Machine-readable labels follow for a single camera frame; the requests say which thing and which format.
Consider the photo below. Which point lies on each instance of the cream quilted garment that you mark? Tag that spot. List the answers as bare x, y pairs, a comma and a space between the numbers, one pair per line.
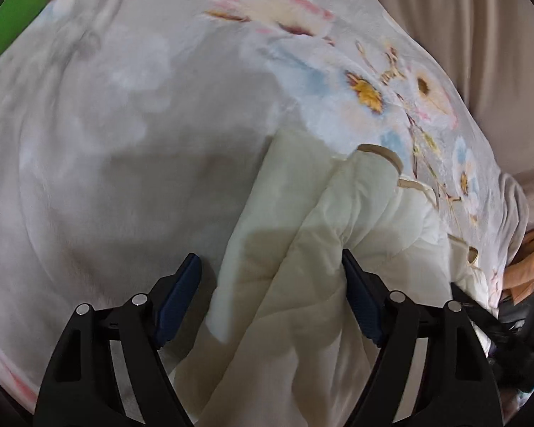
279, 345

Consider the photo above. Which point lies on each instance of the beige bed sheet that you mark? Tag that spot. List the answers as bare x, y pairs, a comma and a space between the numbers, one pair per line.
487, 49

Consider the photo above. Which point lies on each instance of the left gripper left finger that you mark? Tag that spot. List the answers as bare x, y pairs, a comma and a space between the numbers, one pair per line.
80, 388

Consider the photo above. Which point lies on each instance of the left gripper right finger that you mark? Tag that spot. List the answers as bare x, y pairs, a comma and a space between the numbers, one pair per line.
457, 387

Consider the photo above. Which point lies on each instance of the orange brown cloth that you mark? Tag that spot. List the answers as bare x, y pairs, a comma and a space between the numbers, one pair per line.
518, 278

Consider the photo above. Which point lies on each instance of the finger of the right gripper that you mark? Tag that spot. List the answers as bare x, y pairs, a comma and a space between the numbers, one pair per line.
490, 325

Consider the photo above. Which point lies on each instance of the grey floral fleece blanket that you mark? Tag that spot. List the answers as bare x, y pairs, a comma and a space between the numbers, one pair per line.
132, 132

